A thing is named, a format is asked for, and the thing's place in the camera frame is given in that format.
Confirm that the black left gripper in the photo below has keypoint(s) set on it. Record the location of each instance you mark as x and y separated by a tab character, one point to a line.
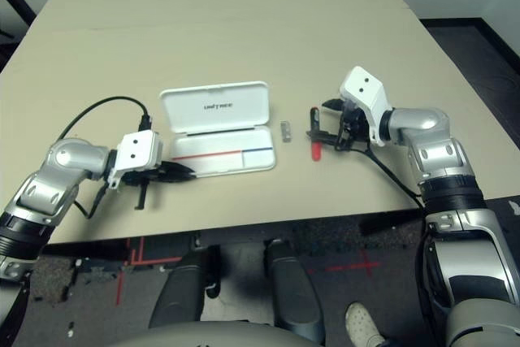
142	196

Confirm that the grey robot torso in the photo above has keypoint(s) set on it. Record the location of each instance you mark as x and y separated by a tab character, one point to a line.
195	337

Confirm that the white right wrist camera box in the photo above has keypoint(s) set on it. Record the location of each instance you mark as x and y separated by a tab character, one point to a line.
365	91

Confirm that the dark grey robot leg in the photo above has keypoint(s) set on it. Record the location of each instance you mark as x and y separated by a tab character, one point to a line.
292	290
178	290

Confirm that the dark grey robot right leg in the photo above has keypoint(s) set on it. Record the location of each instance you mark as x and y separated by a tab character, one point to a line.
292	290

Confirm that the white perforated clog shoe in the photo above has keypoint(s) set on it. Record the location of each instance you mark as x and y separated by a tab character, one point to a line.
361	324

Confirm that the red and black marker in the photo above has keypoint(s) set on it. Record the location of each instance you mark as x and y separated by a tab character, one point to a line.
317	152

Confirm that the white plastic pencil case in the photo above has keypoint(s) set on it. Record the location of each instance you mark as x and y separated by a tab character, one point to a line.
219	119

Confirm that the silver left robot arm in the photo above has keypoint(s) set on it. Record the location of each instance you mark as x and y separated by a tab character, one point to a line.
69	158

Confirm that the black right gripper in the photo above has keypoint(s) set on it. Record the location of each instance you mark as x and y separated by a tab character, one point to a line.
353	123

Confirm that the grey metal floor bracket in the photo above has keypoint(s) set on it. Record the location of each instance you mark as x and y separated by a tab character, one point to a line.
99	271

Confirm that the dark grey robot left leg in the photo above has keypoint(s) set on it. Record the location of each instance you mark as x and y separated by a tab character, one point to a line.
178	290

